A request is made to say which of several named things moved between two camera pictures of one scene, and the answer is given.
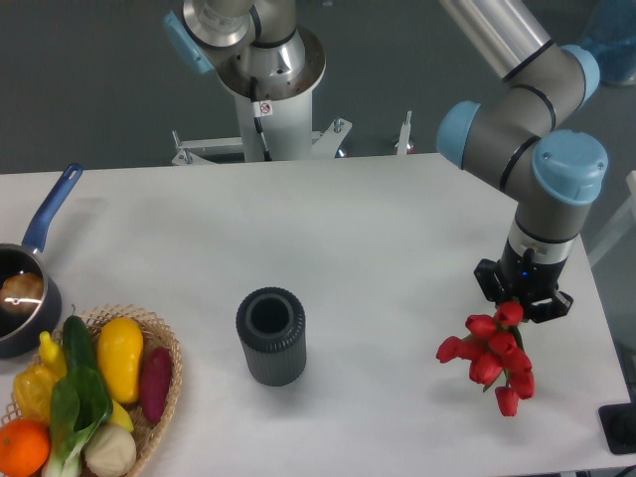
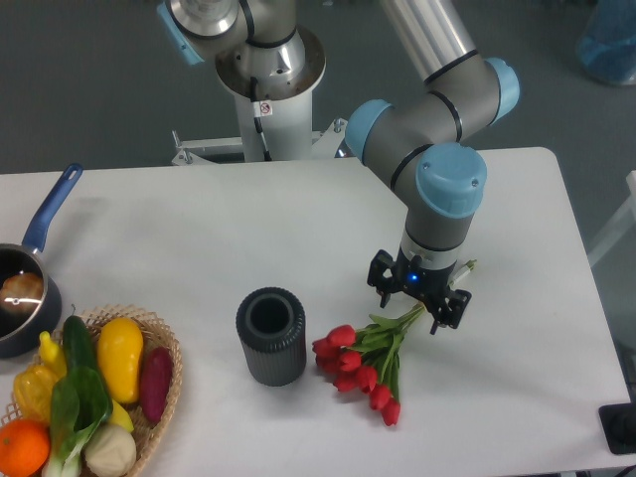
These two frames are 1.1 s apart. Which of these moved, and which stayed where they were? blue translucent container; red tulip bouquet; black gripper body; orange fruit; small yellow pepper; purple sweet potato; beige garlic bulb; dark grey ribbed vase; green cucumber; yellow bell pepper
Moved: red tulip bouquet; black gripper body
Stayed: orange fruit; dark grey ribbed vase; yellow bell pepper; purple sweet potato; blue translucent container; green cucumber; small yellow pepper; beige garlic bulb
